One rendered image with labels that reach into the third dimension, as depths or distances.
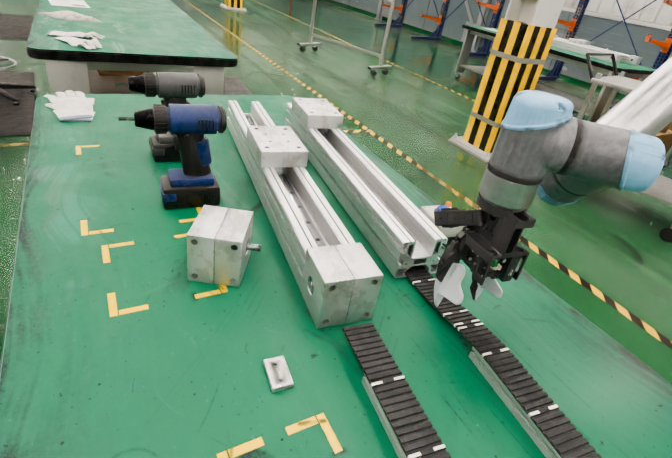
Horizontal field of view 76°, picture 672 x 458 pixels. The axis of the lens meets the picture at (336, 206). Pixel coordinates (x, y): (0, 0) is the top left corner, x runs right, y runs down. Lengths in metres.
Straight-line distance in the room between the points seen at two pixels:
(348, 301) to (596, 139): 0.41
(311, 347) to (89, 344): 0.31
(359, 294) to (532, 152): 0.33
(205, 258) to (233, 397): 0.24
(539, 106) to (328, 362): 0.45
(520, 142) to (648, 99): 0.28
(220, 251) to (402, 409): 0.37
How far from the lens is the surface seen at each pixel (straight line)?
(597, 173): 0.64
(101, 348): 0.70
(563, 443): 0.68
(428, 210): 0.99
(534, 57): 3.99
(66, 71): 2.41
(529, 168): 0.61
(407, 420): 0.60
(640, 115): 0.81
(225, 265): 0.75
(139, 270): 0.82
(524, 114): 0.60
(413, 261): 0.85
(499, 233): 0.65
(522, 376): 0.72
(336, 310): 0.70
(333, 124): 1.28
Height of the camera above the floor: 1.29
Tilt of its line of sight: 29 degrees down
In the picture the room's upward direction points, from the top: 10 degrees clockwise
